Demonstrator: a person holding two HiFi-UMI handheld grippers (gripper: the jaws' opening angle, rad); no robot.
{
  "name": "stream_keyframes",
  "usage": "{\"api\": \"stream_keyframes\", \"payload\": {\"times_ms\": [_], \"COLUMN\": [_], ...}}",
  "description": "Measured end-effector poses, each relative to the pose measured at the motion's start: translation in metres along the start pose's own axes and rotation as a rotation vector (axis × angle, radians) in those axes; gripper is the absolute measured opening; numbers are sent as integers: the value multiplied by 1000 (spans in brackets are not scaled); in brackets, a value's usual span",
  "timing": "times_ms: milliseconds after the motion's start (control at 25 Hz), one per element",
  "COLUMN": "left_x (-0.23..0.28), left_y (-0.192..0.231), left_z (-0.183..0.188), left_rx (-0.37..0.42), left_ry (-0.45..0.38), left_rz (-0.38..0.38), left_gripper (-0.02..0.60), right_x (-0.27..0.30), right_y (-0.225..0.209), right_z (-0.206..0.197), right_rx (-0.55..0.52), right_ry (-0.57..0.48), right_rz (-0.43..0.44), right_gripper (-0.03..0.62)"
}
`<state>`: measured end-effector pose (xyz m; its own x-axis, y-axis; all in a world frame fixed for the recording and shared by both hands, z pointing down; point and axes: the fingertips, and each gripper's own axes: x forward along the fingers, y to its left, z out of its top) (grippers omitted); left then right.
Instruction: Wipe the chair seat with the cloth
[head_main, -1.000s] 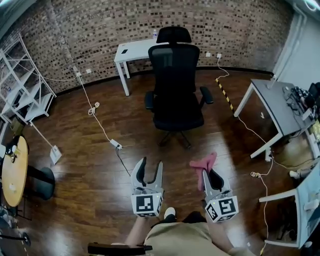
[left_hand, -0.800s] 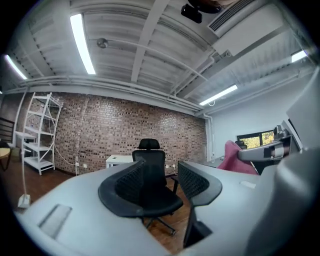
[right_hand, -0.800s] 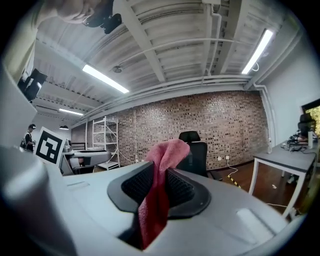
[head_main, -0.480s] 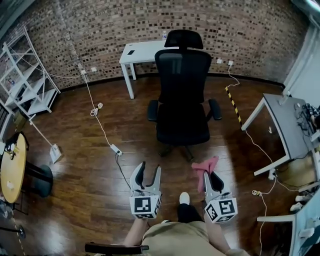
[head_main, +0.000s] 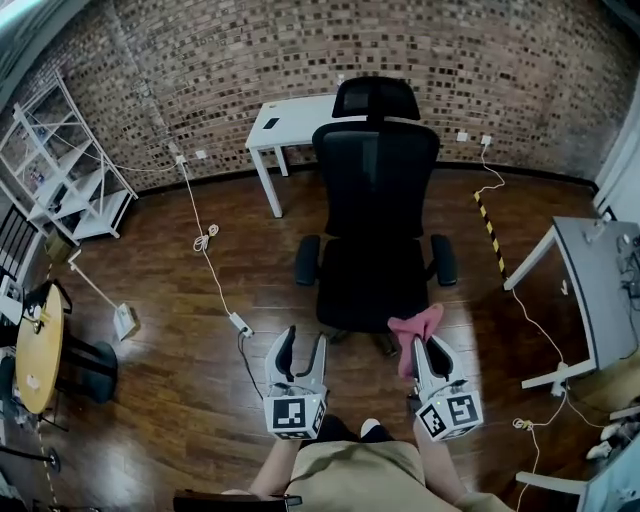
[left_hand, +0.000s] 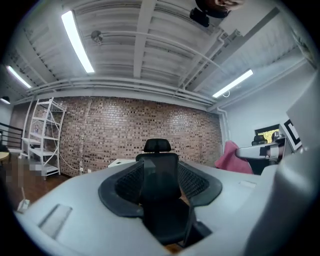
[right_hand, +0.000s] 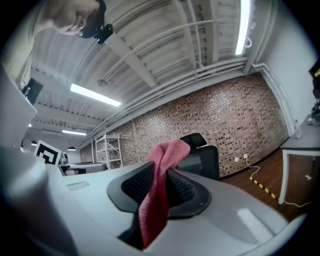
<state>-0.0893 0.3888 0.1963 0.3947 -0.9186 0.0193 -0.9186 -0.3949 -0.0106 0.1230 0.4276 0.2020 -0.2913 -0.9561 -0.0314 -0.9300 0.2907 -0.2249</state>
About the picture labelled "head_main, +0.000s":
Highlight grey desk with white legs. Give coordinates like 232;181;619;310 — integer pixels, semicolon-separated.
503;215;640;391

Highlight person's beige shirt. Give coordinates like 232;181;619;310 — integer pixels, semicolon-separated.
287;439;514;512

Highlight black office chair seat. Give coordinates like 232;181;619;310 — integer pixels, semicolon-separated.
315;236;432;335

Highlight coiled white power cable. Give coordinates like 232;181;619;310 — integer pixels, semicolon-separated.
179;163;236;319

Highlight thin black cable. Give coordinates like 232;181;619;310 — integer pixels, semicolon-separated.
236;330;266;401

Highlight black slatted chair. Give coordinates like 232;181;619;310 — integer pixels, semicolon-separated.
0;205;44;281

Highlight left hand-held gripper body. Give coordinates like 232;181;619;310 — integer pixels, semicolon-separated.
263;372;329;442

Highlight black round stool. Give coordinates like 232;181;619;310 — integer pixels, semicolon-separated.
59;333;119;405

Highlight person's right forearm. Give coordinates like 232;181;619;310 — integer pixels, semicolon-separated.
412;429;470;506

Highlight yellow black striped tape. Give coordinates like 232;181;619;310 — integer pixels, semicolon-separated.
473;191;509;282

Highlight black chair headrest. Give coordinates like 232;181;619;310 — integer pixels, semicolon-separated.
331;76;422;122

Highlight white floor lamp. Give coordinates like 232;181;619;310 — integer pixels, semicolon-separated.
67;248;138;343

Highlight white metal shelf rack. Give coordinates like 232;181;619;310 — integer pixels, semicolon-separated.
0;69;139;246

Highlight round wooden table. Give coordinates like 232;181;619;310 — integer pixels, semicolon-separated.
14;283;66;416

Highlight black chair base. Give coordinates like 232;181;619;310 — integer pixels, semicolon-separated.
327;327;401;357

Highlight person's left forearm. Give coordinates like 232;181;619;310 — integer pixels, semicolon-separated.
248;438;304;497

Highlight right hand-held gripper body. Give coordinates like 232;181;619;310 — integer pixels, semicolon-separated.
413;378;485;444

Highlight pink cloth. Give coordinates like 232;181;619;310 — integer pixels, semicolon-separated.
387;303;445;379

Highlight black mesh chair backrest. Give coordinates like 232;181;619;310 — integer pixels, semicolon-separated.
312;122;441;240

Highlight person's black trousers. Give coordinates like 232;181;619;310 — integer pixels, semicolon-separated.
319;414;399;444

